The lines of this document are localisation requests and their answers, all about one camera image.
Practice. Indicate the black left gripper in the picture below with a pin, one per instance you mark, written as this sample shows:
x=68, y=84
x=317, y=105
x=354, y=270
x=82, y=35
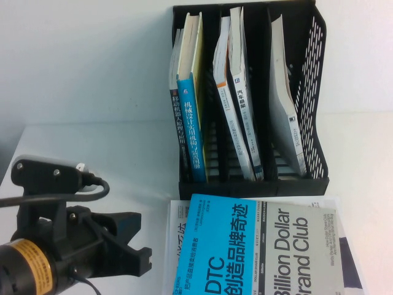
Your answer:
x=83, y=255

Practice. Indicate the white car suspension book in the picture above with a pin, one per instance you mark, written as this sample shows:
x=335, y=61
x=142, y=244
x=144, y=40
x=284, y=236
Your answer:
x=244, y=101

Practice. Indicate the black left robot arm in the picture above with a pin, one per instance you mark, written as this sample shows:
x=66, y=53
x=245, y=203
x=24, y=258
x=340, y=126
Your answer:
x=24, y=267

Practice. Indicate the blue grey DTC book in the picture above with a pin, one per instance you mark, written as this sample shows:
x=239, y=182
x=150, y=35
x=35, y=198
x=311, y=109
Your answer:
x=245, y=252

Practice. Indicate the blue spine mechanism book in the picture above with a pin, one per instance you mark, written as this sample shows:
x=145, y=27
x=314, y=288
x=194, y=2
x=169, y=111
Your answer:
x=190, y=129

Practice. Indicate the dark spine robot book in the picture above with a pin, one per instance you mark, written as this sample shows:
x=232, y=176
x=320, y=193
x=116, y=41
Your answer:
x=176, y=116

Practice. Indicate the white book orange mark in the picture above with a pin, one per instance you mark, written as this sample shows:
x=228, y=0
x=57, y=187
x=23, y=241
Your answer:
x=230, y=123

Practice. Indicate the white book small black mark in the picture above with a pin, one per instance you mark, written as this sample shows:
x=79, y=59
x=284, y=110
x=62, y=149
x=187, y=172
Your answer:
x=282, y=92

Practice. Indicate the white book purple block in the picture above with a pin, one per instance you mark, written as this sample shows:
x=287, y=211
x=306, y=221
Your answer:
x=351, y=264

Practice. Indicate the black mesh book stand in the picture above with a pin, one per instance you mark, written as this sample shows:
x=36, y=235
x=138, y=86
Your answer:
x=313, y=92

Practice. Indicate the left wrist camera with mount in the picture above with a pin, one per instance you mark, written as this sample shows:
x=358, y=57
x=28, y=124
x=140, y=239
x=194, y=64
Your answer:
x=40, y=176

